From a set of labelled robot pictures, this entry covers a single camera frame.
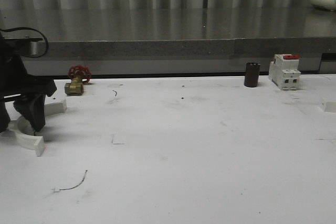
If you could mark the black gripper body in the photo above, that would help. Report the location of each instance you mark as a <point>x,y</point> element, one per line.
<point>16,82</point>

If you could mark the dark brown cylindrical coupling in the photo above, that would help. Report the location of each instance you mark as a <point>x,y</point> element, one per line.
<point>251,74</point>

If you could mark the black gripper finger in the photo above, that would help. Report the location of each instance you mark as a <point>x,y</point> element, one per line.
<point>4,117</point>
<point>31,107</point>

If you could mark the white circuit breaker red switch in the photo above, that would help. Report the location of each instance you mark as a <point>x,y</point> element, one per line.
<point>283,71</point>

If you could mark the brass valve red handwheel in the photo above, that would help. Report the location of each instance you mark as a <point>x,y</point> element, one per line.
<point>79,76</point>

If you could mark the grey stone counter ledge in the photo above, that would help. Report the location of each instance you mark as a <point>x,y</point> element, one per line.
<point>178,41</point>

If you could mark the white half-ring pipe clamp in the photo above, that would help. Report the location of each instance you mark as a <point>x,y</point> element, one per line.
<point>31,142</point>

